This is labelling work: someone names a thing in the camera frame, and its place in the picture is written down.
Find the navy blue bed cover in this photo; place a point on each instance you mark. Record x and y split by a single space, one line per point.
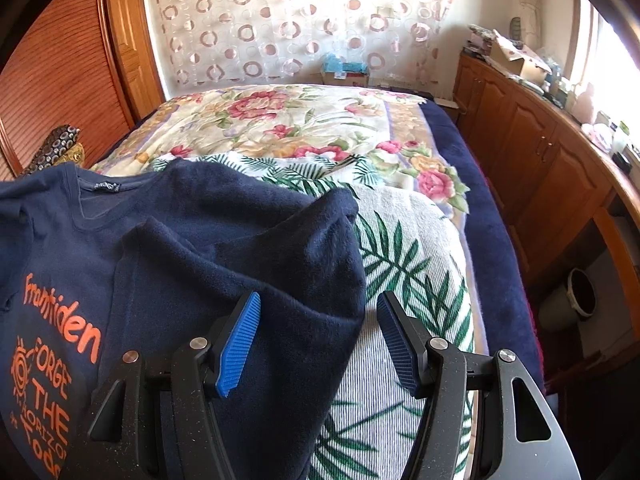
506 314

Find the palm leaf print blanket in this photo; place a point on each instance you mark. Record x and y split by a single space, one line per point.
405 264

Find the circle pattern sheer curtain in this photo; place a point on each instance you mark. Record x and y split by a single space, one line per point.
206 44

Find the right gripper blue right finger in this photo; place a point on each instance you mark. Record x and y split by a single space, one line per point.
517 434

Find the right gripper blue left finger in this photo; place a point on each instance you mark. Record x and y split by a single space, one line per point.
207 367

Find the floral quilt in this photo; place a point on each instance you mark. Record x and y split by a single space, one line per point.
378 137

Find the long wooden cabinet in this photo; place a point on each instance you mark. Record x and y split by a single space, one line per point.
565 203

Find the wooden wardrobe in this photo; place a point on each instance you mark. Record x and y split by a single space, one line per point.
87 63

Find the open cardboard box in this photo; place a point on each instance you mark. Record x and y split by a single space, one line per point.
519 62

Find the navy circle pattern garment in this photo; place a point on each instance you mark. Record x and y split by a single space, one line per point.
55 149

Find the dark bucket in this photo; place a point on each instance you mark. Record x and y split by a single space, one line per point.
573 302

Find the blue tissue box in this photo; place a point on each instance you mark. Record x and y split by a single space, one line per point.
344 70

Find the navy blue printed t-shirt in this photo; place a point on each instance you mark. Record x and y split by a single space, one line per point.
93 267

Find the mustard patterned garment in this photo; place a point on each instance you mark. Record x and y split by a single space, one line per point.
75 154

